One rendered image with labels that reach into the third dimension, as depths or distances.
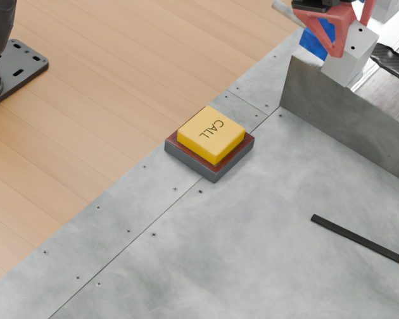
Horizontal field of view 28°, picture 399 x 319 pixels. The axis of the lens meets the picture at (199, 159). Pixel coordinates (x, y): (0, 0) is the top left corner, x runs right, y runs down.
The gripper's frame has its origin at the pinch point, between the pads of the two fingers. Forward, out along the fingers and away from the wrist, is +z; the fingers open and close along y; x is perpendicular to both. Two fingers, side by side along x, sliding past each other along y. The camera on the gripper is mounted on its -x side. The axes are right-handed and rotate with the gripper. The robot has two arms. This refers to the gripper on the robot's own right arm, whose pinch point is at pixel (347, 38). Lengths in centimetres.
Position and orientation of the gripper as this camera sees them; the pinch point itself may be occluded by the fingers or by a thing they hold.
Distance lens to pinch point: 95.7
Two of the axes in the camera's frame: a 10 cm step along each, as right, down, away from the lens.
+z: 2.6, 7.5, 6.1
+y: 6.1, -6.1, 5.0
